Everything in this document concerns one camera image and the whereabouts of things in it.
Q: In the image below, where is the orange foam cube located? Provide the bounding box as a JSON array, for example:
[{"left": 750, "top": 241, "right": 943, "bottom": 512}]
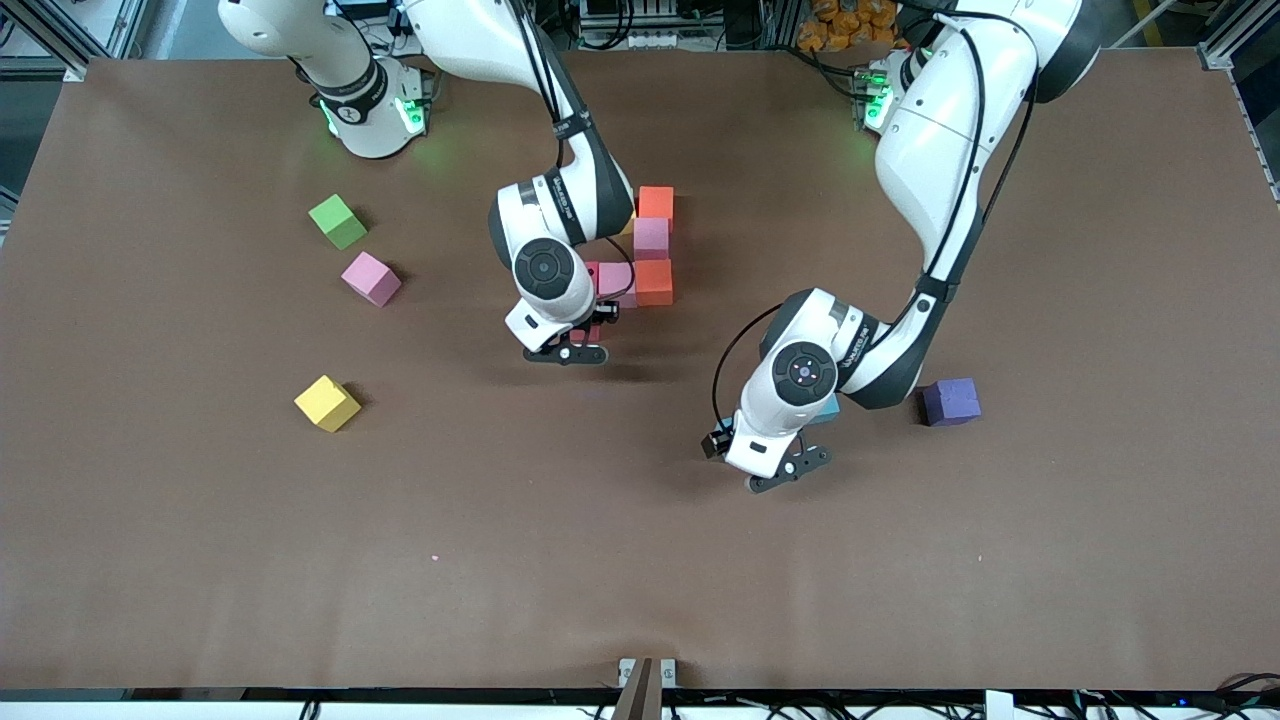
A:
[
  {"left": 634, "top": 258, "right": 675, "bottom": 308},
  {"left": 637, "top": 185, "right": 676, "bottom": 233}
]

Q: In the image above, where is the aluminium frame post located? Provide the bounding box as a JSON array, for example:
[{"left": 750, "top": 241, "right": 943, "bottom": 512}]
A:
[
  {"left": 1190, "top": 0, "right": 1280, "bottom": 73},
  {"left": 0, "top": 0, "right": 151, "bottom": 83}
]

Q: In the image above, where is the purple foam cube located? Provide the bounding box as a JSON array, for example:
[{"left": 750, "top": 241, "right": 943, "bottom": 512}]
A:
[{"left": 921, "top": 377, "right": 983, "bottom": 429}]

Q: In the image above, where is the grey equipment rack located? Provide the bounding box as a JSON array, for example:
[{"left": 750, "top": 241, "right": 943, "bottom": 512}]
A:
[{"left": 575, "top": 0, "right": 706, "bottom": 53}]

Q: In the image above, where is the green foam cube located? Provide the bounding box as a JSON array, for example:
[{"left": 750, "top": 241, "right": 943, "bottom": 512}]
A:
[{"left": 307, "top": 193, "right": 370, "bottom": 252}]

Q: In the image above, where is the black cable bundle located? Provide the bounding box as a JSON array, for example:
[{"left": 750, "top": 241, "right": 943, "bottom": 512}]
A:
[{"left": 1210, "top": 672, "right": 1280, "bottom": 717}]

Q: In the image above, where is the orange toy pile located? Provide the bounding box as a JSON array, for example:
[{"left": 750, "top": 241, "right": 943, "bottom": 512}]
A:
[{"left": 797, "top": 0, "right": 926, "bottom": 53}]

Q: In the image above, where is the metal edge bracket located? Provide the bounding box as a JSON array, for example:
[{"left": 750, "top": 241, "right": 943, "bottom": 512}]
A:
[{"left": 617, "top": 656, "right": 678, "bottom": 720}]

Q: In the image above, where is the aluminium side rail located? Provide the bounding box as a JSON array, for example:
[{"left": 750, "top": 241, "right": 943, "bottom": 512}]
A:
[{"left": 1225, "top": 68, "right": 1280, "bottom": 211}]

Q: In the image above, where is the brown table mat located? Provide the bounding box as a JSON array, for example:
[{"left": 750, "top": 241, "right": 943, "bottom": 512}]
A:
[{"left": 0, "top": 45, "right": 1280, "bottom": 693}]

